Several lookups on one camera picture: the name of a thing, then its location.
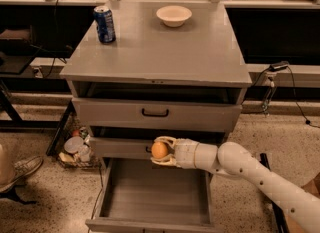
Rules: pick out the grey top drawer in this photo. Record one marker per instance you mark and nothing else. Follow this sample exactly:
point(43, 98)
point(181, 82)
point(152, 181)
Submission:
point(165, 115)

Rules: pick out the grey drawer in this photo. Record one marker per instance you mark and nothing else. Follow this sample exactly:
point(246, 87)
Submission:
point(165, 115)
point(141, 149)
point(138, 197)

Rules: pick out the blue soda can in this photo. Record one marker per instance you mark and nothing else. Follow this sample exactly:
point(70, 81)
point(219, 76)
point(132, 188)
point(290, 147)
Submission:
point(104, 24)

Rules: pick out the wire basket with items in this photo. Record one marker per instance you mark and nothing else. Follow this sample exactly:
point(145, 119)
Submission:
point(77, 151)

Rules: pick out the grey middle drawer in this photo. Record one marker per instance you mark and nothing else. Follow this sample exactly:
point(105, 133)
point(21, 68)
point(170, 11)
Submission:
point(141, 149)

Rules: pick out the grey bottom drawer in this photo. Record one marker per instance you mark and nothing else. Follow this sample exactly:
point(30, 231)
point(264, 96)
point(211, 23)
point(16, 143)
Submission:
point(138, 197)

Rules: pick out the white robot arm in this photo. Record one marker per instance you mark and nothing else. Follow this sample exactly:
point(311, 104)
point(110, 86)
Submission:
point(232, 159)

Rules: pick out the white bowl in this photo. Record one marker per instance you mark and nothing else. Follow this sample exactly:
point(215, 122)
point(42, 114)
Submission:
point(174, 16)

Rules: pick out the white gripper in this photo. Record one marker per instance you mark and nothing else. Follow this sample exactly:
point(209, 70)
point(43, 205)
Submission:
point(185, 153)

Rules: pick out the orange fruit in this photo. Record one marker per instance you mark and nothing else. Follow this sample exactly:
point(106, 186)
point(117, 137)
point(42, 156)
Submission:
point(159, 150)

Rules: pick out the grey drawer cabinet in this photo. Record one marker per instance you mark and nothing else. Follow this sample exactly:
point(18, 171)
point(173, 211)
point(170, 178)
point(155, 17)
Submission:
point(198, 62)

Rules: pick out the black metal frame bar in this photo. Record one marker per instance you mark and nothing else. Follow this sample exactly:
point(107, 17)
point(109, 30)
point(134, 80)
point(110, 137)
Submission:
point(278, 213)

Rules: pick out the grey sneaker shoe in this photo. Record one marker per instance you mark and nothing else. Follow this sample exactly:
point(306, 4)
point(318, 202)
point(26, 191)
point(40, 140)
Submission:
point(12, 173)

